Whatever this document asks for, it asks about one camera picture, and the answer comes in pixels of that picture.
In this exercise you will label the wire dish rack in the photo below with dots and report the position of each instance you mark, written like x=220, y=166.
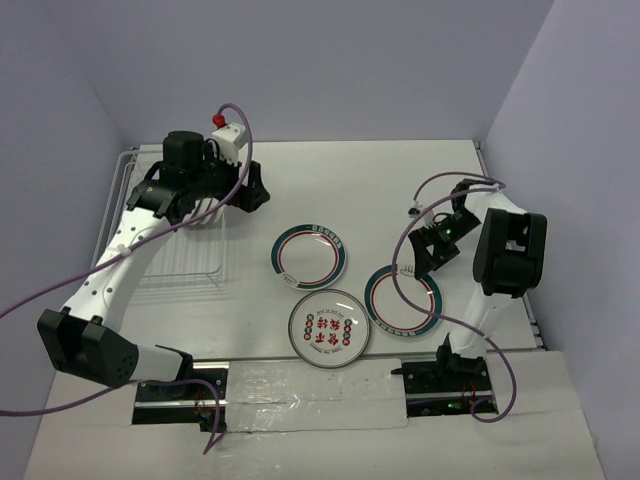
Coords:
x=192, y=257

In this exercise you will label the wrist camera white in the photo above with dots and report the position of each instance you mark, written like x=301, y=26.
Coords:
x=419, y=211
x=228, y=139

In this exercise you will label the teal rim plate steam logo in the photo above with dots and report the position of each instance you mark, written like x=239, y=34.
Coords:
x=213, y=212

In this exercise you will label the orange sunburst plate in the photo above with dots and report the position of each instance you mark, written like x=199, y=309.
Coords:
x=221, y=210

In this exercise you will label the hao shi plate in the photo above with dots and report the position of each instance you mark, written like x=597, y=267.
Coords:
x=204, y=206
x=194, y=218

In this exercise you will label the teal red ring plate right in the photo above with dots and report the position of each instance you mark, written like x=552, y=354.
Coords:
x=391, y=313

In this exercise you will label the red character plate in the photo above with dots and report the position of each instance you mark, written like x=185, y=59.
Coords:
x=329, y=329

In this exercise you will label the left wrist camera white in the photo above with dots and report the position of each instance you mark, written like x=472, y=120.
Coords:
x=228, y=139

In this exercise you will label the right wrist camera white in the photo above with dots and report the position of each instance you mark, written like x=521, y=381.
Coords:
x=419, y=211

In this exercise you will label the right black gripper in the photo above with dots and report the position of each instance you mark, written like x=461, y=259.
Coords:
x=424, y=259

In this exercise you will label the teal red ring plate centre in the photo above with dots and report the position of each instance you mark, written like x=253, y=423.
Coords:
x=308, y=257

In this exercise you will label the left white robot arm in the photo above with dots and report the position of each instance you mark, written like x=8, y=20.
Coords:
x=193, y=180

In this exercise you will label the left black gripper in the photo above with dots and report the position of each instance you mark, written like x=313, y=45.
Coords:
x=251, y=196

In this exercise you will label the teal red ring plate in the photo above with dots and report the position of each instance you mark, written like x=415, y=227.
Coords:
x=308, y=257
x=391, y=313

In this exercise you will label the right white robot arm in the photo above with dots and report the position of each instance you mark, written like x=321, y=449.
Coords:
x=507, y=263

